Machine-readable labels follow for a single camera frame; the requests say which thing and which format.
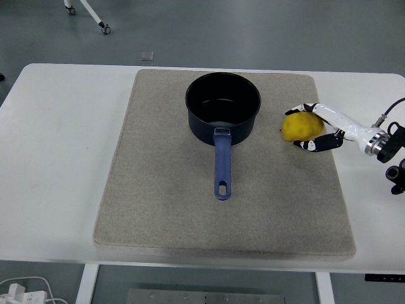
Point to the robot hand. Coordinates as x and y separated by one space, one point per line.
338 118

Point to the yellow potato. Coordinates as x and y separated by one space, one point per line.
300 128

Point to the black table control box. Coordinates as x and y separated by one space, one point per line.
384 277

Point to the white table leg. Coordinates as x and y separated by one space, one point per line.
86 285
325 289

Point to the grey felt mat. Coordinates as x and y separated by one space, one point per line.
177 196

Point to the square floor socket plate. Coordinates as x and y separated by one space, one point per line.
145 55

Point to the grey metal plate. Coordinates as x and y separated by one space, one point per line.
205 297

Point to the long white stand leg caster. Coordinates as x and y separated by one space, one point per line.
95 14

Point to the short white stand leg caster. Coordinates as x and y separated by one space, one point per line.
71 9

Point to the white power strip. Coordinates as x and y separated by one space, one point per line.
22 295

